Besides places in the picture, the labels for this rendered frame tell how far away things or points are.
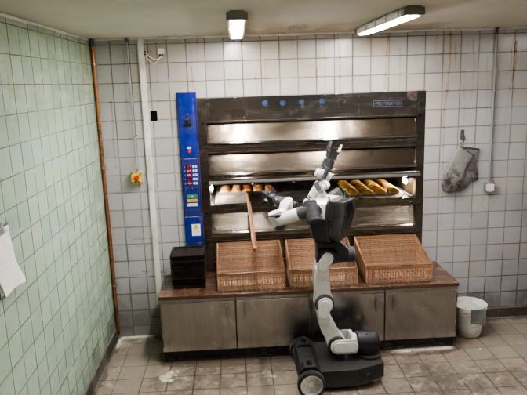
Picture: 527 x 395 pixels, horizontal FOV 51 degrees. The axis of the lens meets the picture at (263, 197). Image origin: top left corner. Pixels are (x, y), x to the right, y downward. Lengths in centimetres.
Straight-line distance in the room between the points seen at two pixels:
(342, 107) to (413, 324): 189
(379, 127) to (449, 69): 76
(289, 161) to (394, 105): 101
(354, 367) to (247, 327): 93
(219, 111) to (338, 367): 225
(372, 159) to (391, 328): 143
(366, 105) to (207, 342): 238
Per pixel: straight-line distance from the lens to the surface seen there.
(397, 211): 505
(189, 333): 462
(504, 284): 561
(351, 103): 482
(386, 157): 492
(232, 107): 472
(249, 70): 470
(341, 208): 382
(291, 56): 473
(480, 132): 517
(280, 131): 474
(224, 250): 486
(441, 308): 483
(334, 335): 426
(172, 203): 484
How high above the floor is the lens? 222
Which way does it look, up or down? 12 degrees down
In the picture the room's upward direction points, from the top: 2 degrees counter-clockwise
